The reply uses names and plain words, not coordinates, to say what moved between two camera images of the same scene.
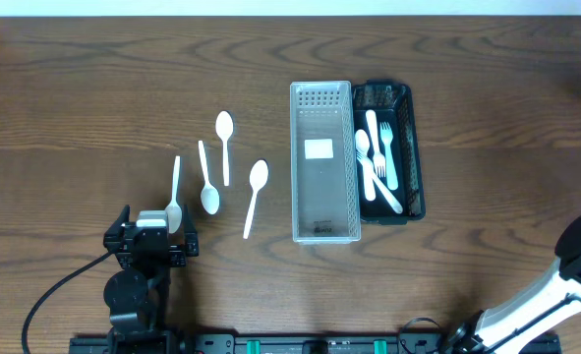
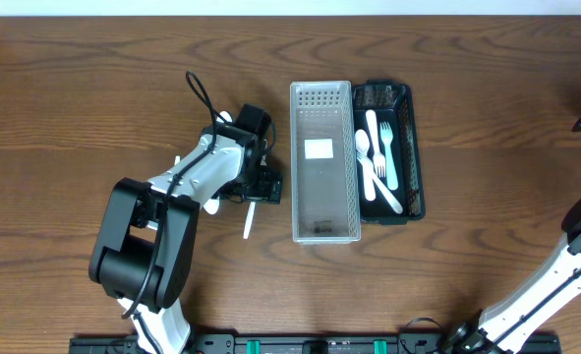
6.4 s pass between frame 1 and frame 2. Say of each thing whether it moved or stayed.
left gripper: moved
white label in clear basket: stayed
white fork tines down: stayed
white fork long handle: stayed
